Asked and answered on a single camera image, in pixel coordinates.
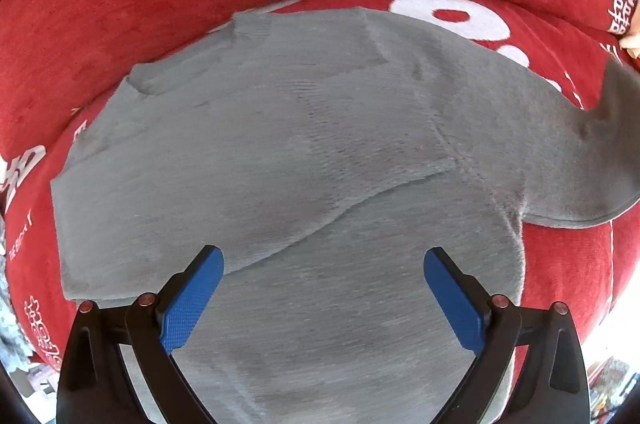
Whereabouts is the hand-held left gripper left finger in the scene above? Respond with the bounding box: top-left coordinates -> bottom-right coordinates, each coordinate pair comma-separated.
56,245 -> 225,424

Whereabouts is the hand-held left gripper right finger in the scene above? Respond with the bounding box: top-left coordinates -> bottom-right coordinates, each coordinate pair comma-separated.
423,247 -> 591,424

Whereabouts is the grey knit sweater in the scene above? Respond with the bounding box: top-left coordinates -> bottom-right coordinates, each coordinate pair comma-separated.
50,7 -> 640,424

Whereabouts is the colourful clutter pile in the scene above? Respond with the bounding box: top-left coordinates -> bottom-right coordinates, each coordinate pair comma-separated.
585,351 -> 640,422

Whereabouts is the beige and red printed cushion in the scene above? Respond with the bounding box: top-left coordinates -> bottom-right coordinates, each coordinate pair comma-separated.
620,12 -> 640,60

